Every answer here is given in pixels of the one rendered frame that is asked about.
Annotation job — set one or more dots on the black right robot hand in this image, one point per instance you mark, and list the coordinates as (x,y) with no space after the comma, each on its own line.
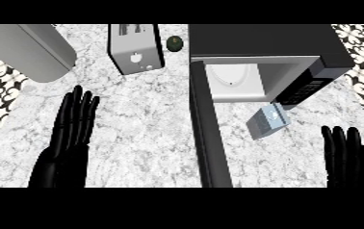
(344,156)

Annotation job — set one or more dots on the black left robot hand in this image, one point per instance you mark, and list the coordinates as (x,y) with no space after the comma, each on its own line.
(66,143)

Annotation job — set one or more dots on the pale blue milk carton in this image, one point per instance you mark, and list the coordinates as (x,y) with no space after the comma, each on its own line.
(270,120)

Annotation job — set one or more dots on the black microwave door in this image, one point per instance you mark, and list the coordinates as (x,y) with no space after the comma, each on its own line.
(209,127)

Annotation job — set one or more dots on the black microwave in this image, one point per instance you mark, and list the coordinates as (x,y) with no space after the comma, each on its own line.
(266,46)

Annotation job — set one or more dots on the silver toaster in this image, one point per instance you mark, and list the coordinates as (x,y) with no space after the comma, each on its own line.
(137,51)

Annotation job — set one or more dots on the dark green avocado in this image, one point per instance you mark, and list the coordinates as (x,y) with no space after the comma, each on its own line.
(175,43)

